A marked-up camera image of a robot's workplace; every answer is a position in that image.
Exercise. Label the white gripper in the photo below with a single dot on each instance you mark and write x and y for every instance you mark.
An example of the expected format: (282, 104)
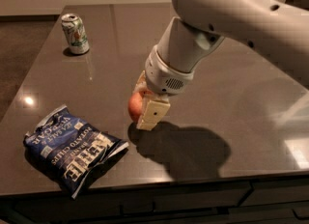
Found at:
(161, 74)

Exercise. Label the red apple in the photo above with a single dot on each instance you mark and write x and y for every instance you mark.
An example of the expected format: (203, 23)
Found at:
(135, 104)

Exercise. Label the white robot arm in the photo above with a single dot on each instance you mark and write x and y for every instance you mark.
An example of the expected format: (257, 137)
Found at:
(277, 31)

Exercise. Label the blue potato chip bag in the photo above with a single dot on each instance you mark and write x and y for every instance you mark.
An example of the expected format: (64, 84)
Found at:
(71, 147)

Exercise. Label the green and white soda can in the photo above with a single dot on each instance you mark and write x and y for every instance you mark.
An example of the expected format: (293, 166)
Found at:
(75, 33)

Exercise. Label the dark cabinet drawer front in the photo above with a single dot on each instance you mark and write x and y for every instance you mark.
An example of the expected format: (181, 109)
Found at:
(171, 202)

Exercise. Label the dark right drawer front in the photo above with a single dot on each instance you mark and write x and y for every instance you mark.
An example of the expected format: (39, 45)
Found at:
(277, 192)

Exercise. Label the black drawer handle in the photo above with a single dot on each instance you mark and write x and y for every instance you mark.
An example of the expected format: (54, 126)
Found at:
(137, 208)

